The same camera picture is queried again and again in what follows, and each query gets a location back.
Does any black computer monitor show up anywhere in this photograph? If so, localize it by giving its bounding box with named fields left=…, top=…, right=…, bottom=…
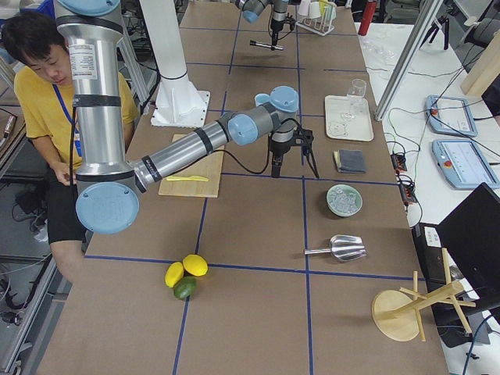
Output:
left=437, top=183, right=499, bottom=295

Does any black power strip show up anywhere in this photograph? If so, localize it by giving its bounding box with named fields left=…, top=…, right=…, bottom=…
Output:
left=391, top=153, right=417, bottom=207

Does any blue teach pendant near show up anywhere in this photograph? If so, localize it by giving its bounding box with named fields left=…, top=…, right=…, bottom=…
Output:
left=431, top=140, right=499, bottom=191

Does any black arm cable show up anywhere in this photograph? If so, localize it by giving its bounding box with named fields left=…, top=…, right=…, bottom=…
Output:
left=222, top=148, right=274, bottom=176

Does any blue teach pendant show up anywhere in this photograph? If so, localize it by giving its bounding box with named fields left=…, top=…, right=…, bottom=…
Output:
left=431, top=140, right=499, bottom=191
left=424, top=95, right=478, bottom=138

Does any blue teach pendant far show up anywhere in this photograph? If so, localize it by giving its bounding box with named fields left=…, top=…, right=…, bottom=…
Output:
left=424, top=95, right=478, bottom=138

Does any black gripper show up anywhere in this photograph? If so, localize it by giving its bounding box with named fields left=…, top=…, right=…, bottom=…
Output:
left=270, top=18, right=295, bottom=46
left=268, top=120, right=320, bottom=179

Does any cream bear serving tray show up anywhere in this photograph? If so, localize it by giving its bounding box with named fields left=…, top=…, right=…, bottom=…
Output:
left=324, top=95, right=374, bottom=142

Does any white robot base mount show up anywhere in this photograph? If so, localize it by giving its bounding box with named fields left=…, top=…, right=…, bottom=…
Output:
left=140, top=0, right=210, bottom=128

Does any whole yellow lemon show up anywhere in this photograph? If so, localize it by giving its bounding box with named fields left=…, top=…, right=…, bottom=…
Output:
left=182, top=254, right=209, bottom=277
left=164, top=262, right=184, bottom=288

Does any yellow plastic knife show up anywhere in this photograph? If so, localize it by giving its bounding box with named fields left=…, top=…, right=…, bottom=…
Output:
left=165, top=175, right=209, bottom=182

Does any red water bottle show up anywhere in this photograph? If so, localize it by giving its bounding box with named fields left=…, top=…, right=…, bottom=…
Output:
left=358, top=0, right=377, bottom=36

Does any bamboo cutting board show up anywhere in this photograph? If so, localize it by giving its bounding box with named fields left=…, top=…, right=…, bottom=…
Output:
left=158, top=146, right=224, bottom=198

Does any person in yellow shirt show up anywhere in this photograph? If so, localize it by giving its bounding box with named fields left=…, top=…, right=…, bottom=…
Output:
left=2, top=10, right=141, bottom=286

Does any green bowl of ice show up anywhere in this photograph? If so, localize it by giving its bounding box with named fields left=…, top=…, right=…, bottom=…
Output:
left=326, top=184, right=363, bottom=217

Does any white wire dish rack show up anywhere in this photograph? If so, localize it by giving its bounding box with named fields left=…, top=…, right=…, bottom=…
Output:
left=297, top=0, right=337, bottom=36

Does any steel muddler with black tip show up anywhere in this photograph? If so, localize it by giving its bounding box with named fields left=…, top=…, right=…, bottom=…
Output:
left=249, top=40, right=284, bottom=51

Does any whole green lime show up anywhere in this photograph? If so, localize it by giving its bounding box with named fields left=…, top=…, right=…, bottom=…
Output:
left=173, top=276, right=197, bottom=300

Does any grey and yellow folded cloth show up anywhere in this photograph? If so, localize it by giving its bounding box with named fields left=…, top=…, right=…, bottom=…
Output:
left=333, top=149, right=366, bottom=173

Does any steel ice scoop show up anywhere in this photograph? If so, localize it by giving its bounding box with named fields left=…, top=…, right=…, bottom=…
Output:
left=304, top=234, right=367, bottom=263

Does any clear wine glass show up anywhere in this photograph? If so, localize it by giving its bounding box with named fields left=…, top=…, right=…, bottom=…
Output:
left=343, top=78, right=366, bottom=120

